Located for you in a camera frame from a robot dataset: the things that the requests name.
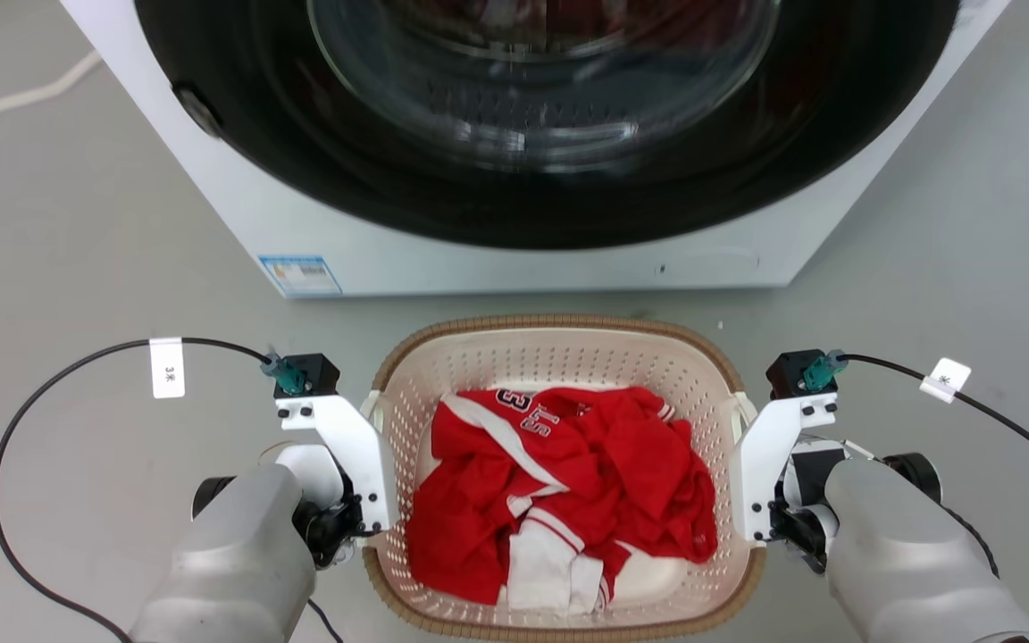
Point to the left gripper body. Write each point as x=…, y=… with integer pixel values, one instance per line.
x=329, y=527

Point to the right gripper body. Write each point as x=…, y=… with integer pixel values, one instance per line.
x=802, y=529

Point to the beige perforated laundry basket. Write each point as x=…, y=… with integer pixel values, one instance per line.
x=559, y=357

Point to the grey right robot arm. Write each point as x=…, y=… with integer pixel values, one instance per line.
x=907, y=563

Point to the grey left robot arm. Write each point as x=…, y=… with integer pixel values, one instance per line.
x=238, y=563

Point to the red and white jersey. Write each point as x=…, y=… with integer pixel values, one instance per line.
x=622, y=464

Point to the blue energy label sticker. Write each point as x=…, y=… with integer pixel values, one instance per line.
x=300, y=275

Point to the white front-load washing machine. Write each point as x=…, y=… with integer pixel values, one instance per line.
x=523, y=268

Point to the black round washer door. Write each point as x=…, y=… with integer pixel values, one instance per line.
x=300, y=161

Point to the white right camera bracket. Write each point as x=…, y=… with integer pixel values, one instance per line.
x=760, y=464

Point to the white camera bracket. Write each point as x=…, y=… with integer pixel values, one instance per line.
x=355, y=446
x=760, y=464

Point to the white left camera bracket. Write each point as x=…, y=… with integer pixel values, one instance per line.
x=355, y=446

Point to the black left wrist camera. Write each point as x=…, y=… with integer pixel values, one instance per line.
x=311, y=373

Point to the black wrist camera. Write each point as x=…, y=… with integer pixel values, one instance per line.
x=311, y=373
x=802, y=371

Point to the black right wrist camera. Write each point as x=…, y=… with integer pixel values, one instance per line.
x=802, y=371

